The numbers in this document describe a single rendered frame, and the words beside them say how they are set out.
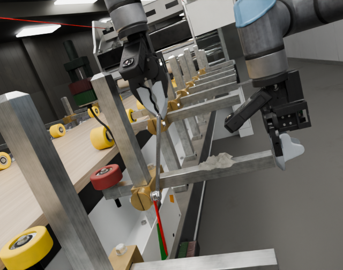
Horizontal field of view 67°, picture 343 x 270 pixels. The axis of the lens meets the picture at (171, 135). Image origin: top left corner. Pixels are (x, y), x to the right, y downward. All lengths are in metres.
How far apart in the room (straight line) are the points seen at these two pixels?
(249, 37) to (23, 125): 0.40
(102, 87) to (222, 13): 2.56
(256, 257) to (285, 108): 0.28
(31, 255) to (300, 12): 0.64
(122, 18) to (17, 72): 9.67
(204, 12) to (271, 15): 2.54
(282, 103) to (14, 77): 9.80
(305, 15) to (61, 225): 0.54
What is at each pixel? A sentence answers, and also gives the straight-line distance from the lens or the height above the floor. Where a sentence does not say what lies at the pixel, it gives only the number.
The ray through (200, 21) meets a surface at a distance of 3.06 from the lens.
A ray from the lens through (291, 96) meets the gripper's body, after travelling 0.57.
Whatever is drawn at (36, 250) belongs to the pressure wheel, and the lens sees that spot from 0.54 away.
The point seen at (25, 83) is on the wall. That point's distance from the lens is 10.21.
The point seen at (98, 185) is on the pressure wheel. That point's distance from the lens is 0.69.
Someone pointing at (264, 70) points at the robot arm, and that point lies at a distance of 0.53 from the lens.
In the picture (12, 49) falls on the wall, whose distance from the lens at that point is 10.40.
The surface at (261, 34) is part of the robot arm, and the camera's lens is 0.53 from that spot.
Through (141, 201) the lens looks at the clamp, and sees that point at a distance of 0.61.
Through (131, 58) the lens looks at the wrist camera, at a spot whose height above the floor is 1.14.
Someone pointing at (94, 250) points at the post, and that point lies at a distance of 0.43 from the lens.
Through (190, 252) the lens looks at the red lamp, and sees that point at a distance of 0.65.
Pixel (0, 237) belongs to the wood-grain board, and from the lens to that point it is 0.66.
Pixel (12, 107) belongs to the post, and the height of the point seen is 1.12.
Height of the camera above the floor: 1.11
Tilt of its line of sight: 15 degrees down
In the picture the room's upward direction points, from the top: 19 degrees counter-clockwise
